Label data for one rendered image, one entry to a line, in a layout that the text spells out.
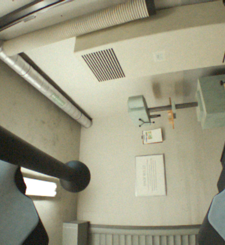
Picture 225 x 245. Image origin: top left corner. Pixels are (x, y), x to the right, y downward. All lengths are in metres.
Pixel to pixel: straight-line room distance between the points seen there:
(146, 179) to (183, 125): 1.04
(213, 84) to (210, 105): 0.28
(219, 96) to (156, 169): 1.43
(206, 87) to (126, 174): 1.75
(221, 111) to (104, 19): 1.49
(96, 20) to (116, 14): 0.16
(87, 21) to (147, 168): 2.25
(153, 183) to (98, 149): 1.09
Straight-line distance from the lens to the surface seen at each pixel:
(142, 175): 3.05
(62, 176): 0.16
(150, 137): 3.14
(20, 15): 1.81
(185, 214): 3.01
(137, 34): 1.57
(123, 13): 1.54
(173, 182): 3.01
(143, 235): 3.05
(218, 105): 2.26
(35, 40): 1.84
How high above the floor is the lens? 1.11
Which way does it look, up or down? 17 degrees up
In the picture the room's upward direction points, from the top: 97 degrees counter-clockwise
